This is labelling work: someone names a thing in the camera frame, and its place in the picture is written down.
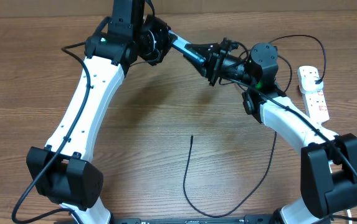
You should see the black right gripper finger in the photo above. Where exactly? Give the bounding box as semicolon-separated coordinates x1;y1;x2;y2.
183;54;216;78
185;43;220;59

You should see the blue Galaxy smartphone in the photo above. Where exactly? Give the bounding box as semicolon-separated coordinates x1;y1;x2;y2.
169;30;205;65

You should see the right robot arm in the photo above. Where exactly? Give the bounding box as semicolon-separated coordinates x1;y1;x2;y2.
174;39;357;223

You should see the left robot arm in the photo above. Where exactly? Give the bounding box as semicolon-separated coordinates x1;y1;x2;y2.
26;0;172;223

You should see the white charger plug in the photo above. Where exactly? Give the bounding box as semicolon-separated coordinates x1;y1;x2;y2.
299;77;324;94

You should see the white power strip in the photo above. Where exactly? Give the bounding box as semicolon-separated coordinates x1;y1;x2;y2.
297;65;330;126

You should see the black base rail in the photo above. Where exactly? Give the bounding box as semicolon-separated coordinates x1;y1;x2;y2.
54;213;278;224

